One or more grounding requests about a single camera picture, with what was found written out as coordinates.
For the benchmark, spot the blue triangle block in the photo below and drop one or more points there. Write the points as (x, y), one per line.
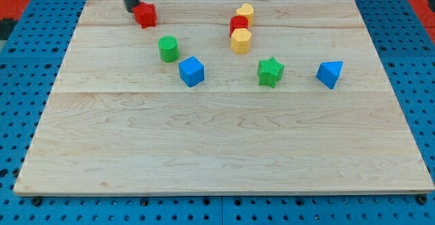
(329, 73)

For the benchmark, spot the blue cube block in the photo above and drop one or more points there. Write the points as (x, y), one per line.
(191, 71)

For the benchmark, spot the red cylinder block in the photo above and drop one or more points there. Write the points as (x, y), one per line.
(237, 22)

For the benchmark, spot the green star block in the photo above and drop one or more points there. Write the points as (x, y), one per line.
(269, 71)

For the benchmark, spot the red star block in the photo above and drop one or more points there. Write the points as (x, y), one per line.
(145, 15)

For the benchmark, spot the yellow hexagon block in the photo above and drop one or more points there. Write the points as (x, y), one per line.
(240, 41)

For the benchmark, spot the green cylinder block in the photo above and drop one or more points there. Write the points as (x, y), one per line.
(168, 49)

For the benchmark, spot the light wooden board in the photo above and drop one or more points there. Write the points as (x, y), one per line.
(119, 121)

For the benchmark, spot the yellow heart block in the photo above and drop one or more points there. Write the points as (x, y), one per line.
(246, 10)

